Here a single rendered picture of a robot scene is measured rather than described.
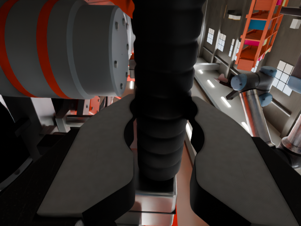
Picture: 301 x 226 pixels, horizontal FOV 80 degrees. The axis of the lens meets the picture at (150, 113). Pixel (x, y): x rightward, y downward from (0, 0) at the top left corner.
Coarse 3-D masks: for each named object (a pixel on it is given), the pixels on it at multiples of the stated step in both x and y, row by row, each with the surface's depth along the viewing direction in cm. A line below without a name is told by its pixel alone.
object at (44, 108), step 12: (12, 108) 31; (24, 108) 31; (36, 108) 31; (48, 108) 34; (36, 120) 32; (48, 120) 35; (24, 132) 34; (36, 132) 34; (36, 144) 35; (36, 156) 37
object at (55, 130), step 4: (44, 128) 33; (48, 128) 33; (52, 128) 33; (56, 128) 34; (40, 132) 32; (44, 132) 32; (48, 132) 32; (52, 132) 33; (56, 132) 33; (60, 132) 33; (64, 132) 33; (40, 136) 31; (40, 140) 32
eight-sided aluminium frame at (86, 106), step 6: (66, 102) 50; (72, 102) 52; (78, 102) 50; (84, 102) 50; (66, 108) 50; (72, 108) 52; (78, 108) 50; (84, 108) 50; (72, 114) 52; (78, 114) 49; (84, 114) 50
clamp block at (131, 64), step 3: (132, 54) 46; (132, 57) 43; (129, 60) 43; (132, 60) 43; (129, 63) 43; (132, 63) 43; (135, 63) 43; (129, 66) 43; (132, 66) 43; (129, 69) 44; (132, 69) 44; (129, 72) 44; (132, 72) 44; (132, 75) 45
